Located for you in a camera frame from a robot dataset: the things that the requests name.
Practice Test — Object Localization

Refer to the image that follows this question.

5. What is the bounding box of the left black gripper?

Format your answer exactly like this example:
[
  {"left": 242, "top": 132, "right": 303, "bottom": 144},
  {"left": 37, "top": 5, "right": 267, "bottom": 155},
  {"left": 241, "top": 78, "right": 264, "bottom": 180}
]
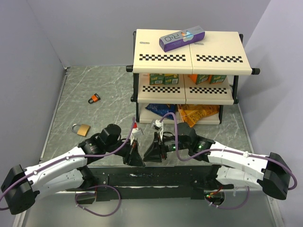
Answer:
[{"left": 105, "top": 138, "right": 145, "bottom": 167}]

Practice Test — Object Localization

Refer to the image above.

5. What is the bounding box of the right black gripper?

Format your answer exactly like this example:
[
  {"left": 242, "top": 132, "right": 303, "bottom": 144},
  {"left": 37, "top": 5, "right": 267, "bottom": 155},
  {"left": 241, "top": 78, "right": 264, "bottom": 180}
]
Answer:
[{"left": 143, "top": 131, "right": 190, "bottom": 163}]

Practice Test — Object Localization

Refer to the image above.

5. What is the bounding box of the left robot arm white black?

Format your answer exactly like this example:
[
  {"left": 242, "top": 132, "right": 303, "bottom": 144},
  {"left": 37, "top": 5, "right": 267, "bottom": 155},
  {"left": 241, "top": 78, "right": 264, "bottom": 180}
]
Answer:
[{"left": 0, "top": 124, "right": 145, "bottom": 215}]

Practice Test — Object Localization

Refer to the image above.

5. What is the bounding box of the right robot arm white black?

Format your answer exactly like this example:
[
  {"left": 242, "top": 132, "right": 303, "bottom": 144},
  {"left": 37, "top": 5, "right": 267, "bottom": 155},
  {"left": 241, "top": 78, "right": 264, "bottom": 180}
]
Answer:
[{"left": 143, "top": 122, "right": 291, "bottom": 200}]

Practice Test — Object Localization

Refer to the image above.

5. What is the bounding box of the blue snack bag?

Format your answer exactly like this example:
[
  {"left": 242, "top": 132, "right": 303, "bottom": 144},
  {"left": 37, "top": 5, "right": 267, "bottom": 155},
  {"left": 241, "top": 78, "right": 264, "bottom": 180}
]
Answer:
[{"left": 145, "top": 104, "right": 177, "bottom": 117}]

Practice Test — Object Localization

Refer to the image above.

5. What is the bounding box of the orange snack bag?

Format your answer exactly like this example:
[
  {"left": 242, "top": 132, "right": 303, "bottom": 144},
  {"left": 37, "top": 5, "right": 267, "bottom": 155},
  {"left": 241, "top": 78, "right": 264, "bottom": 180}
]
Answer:
[{"left": 177, "top": 104, "right": 220, "bottom": 127}]

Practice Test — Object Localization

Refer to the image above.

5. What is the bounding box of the brass padlock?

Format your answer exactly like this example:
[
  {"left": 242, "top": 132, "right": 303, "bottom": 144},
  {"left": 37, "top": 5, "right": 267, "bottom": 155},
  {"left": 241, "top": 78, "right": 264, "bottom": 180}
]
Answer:
[{"left": 71, "top": 123, "right": 91, "bottom": 137}]

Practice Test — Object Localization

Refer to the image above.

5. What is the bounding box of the small orange black padlock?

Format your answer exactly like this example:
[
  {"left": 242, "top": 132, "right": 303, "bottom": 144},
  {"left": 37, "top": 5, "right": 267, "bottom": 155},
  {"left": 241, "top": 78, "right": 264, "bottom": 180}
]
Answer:
[{"left": 88, "top": 93, "right": 100, "bottom": 104}]

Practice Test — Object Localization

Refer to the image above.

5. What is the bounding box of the green yellow box left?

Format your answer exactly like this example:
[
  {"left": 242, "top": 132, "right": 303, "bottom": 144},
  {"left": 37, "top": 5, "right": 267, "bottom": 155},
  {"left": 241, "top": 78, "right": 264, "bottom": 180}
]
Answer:
[{"left": 149, "top": 73, "right": 165, "bottom": 85}]

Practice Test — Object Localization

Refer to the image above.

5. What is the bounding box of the green yellow box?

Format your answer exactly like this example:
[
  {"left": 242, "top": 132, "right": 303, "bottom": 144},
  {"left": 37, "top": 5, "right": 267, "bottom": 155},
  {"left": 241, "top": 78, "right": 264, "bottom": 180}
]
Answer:
[
  {"left": 164, "top": 74, "right": 179, "bottom": 85},
  {"left": 149, "top": 73, "right": 165, "bottom": 85}
]

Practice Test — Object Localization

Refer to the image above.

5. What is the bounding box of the beige three-tier shelf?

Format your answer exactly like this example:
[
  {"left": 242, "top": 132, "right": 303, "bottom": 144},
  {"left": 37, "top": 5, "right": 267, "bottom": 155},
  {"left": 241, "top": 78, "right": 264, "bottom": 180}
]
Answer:
[{"left": 126, "top": 29, "right": 260, "bottom": 123}]

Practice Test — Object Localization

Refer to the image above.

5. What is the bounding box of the orange green box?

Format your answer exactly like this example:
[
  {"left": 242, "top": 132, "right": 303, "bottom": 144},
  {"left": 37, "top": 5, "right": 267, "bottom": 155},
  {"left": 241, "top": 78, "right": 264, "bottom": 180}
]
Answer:
[{"left": 188, "top": 74, "right": 210, "bottom": 85}]

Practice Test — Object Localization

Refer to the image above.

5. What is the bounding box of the green box right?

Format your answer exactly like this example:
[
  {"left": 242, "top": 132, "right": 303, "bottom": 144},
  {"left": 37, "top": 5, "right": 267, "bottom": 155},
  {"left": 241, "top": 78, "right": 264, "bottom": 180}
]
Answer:
[{"left": 208, "top": 75, "right": 227, "bottom": 84}]

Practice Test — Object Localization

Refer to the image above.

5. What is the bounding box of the purple toothpaste box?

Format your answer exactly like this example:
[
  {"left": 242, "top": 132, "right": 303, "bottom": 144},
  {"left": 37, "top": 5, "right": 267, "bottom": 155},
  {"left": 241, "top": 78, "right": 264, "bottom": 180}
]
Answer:
[{"left": 159, "top": 26, "right": 205, "bottom": 52}]

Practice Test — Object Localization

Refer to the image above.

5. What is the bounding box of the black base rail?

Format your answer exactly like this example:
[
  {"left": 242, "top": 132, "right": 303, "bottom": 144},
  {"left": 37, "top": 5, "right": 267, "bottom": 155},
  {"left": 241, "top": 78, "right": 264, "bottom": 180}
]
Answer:
[{"left": 76, "top": 165, "right": 234, "bottom": 201}]

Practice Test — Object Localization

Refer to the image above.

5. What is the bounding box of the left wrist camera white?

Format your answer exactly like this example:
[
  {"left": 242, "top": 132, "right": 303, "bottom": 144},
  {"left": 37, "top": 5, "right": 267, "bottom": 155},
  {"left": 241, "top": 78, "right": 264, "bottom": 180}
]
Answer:
[{"left": 131, "top": 122, "right": 143, "bottom": 143}]

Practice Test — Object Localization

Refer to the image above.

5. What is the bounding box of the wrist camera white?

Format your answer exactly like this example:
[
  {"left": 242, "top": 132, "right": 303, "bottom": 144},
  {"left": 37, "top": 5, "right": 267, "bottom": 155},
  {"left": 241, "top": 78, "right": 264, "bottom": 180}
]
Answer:
[
  {"left": 151, "top": 119, "right": 164, "bottom": 140},
  {"left": 131, "top": 122, "right": 143, "bottom": 143}
]

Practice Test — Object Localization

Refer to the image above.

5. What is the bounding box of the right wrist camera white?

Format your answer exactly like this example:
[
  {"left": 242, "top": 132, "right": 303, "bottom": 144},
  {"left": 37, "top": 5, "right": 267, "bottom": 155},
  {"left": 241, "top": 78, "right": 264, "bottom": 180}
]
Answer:
[{"left": 151, "top": 119, "right": 164, "bottom": 140}]

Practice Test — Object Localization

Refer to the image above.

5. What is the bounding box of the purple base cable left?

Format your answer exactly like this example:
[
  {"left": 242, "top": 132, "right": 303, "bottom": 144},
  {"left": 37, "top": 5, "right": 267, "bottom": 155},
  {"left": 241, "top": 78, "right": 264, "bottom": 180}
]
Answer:
[{"left": 75, "top": 183, "right": 123, "bottom": 217}]

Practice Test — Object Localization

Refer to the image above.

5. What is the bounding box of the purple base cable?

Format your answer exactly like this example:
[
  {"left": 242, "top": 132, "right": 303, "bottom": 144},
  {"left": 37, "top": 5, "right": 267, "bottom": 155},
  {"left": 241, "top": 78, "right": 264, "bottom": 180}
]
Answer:
[
  {"left": 75, "top": 183, "right": 123, "bottom": 217},
  {"left": 205, "top": 186, "right": 250, "bottom": 210}
]

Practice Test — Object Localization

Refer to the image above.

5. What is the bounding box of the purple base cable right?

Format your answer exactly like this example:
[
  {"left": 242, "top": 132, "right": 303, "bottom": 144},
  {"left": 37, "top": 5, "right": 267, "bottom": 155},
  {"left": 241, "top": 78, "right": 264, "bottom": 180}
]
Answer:
[{"left": 205, "top": 186, "right": 250, "bottom": 210}]

